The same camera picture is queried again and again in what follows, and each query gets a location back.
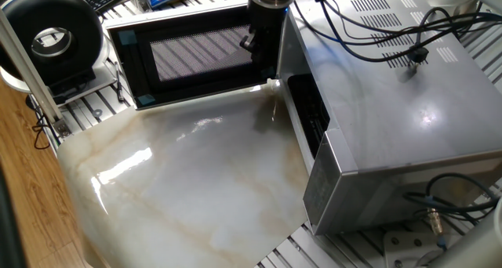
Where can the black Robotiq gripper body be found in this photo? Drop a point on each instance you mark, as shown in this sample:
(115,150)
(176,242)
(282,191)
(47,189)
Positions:
(269,20)

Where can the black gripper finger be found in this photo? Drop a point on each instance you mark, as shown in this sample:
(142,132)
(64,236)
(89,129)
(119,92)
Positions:
(270,57)
(253,40)

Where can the silver black microwave door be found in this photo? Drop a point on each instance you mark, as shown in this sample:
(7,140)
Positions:
(176,56)

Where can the silver microwave oven body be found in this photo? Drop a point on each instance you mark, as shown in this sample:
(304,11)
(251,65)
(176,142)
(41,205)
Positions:
(392,123)

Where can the teal tape patch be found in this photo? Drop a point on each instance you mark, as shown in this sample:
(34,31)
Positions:
(127,37)
(146,100)

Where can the glossy marble pattern mat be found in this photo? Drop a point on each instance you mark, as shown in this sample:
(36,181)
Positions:
(196,182)

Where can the small metal washer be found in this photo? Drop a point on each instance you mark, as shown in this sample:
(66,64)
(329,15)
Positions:
(97,113)

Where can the silver mounting plate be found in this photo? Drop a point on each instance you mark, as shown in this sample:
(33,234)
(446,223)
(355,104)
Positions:
(408,248)

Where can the dark panel edge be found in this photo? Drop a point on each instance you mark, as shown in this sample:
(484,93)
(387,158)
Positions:
(6,229)

